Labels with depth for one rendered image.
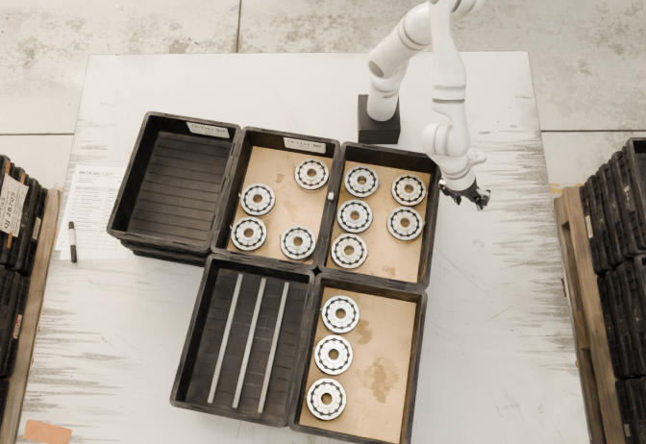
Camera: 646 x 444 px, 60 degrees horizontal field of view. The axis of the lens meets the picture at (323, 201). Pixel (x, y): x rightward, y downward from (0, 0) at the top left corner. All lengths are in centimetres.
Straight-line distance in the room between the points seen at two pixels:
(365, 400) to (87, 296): 90
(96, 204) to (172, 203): 32
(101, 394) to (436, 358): 98
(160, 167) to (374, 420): 97
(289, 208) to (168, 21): 177
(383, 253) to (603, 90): 181
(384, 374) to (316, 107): 93
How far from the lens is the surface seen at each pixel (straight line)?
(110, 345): 182
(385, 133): 183
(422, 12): 136
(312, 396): 152
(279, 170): 172
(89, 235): 193
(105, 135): 207
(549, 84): 305
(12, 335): 254
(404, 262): 162
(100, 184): 199
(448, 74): 122
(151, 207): 175
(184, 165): 178
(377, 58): 155
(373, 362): 156
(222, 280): 163
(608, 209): 240
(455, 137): 123
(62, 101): 312
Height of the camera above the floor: 238
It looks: 68 degrees down
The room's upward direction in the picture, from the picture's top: 3 degrees counter-clockwise
